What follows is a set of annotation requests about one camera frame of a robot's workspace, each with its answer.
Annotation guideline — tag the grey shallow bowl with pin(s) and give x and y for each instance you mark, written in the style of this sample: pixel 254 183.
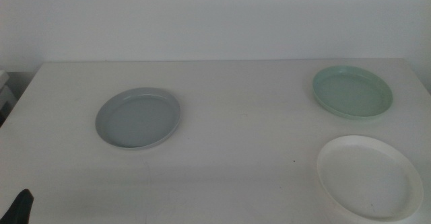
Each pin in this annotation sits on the grey shallow bowl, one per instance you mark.
pixel 138 123

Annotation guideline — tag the white shallow bowl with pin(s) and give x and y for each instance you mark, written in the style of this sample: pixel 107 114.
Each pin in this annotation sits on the white shallow bowl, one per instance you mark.
pixel 368 180

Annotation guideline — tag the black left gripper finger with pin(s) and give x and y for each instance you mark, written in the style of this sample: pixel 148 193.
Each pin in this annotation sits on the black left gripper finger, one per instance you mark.
pixel 18 210

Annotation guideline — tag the pale green shallow bowl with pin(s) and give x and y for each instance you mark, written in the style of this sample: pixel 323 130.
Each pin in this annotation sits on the pale green shallow bowl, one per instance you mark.
pixel 352 94

